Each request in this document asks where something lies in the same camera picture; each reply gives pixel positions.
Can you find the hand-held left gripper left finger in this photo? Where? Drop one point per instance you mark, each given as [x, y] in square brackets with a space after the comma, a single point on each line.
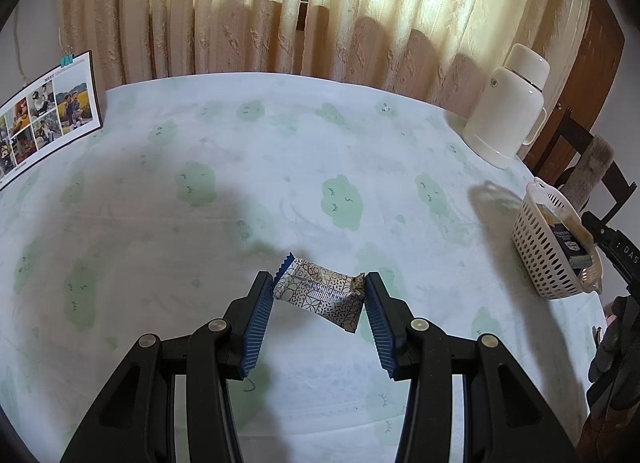
[255, 328]

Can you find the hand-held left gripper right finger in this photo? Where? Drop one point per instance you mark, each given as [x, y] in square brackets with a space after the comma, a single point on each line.
[382, 328]

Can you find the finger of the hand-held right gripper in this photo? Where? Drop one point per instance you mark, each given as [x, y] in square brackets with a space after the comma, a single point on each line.
[600, 230]

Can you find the white plastic basket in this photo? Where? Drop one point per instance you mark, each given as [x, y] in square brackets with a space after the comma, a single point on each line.
[537, 248]

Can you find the patterned snack bar wrapper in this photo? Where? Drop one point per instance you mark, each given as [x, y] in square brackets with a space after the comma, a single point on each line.
[320, 293]

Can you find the person's right hand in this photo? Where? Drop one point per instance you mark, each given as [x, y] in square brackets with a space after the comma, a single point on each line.
[620, 368]

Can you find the grey fuzzy cloth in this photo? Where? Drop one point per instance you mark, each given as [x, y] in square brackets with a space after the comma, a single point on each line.
[590, 168]

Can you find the dark wooden chair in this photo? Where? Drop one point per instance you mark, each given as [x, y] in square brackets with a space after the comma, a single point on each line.
[570, 133]

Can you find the white thermos jug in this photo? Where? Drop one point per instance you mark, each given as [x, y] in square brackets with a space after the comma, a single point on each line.
[505, 108]

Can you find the brown wooden door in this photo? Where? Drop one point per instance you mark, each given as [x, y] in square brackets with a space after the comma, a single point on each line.
[595, 53]

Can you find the photo collage board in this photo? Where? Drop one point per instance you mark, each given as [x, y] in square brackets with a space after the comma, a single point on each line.
[45, 113]

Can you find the beige patterned curtain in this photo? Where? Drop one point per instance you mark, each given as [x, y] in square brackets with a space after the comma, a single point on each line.
[350, 3]

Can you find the teal binder clip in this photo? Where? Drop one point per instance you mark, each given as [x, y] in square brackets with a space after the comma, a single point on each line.
[67, 60]

